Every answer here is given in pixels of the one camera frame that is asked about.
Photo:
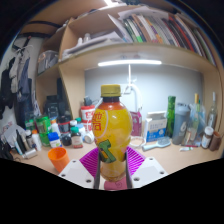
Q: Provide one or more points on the white bottle with blue lid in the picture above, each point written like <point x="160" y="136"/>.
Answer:
<point x="55" y="140"/>

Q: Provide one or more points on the red and white canister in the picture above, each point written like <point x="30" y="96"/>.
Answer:
<point x="87" y="116"/>

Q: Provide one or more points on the white-lidded brown jar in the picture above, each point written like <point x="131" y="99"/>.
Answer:
<point x="207" y="138"/>

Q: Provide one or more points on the black box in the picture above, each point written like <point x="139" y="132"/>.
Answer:
<point x="52" y="107"/>

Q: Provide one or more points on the light blue hairbrush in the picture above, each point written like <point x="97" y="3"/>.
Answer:
<point x="161" y="142"/>

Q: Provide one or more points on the green plastic bottle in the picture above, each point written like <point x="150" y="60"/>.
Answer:
<point x="43" y="128"/>

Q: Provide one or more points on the wooden shelf unit with books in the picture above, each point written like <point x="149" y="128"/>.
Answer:
<point x="133" y="51"/>

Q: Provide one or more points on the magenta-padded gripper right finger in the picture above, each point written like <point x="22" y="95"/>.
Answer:
<point x="136" y="160"/>

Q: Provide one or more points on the magenta pouch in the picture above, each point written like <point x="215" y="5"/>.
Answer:
<point x="136" y="124"/>

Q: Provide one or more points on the white desk lamp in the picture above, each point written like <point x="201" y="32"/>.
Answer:
<point x="130" y="62"/>

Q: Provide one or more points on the green glass bottle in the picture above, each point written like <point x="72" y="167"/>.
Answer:
<point x="170" y="116"/>

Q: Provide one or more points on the flat round red coaster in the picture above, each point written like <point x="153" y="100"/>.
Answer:
<point x="115" y="186"/>

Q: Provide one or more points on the brown mug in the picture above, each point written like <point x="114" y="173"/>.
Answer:
<point x="215" y="141"/>

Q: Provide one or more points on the clear bottle with yellow cap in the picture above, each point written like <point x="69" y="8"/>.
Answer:
<point x="195" y="116"/>

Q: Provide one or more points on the white and blue carton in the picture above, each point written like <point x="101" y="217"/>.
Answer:
<point x="156" y="128"/>

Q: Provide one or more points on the white power strip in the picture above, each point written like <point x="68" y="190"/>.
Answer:
<point x="126" y="89"/>

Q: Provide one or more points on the ceiling light tube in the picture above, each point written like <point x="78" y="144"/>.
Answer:
<point x="110" y="2"/>

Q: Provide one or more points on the orange plastic cup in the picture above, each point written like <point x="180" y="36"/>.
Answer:
<point x="59" y="160"/>

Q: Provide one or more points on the tall clear glass bottle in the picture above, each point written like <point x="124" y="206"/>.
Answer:
<point x="212" y="115"/>

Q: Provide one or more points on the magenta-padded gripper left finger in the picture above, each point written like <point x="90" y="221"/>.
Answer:
<point x="88" y="161"/>

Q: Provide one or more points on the brown bottle with green cap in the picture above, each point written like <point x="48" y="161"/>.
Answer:
<point x="76" y="139"/>

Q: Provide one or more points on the hanging clothes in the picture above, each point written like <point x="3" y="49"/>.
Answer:
<point x="20" y="83"/>

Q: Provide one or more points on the grey shaker bottle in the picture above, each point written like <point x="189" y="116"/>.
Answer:
<point x="181" y="125"/>

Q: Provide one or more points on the yellow drink bottle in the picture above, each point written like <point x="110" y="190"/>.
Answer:
<point x="112" y="130"/>

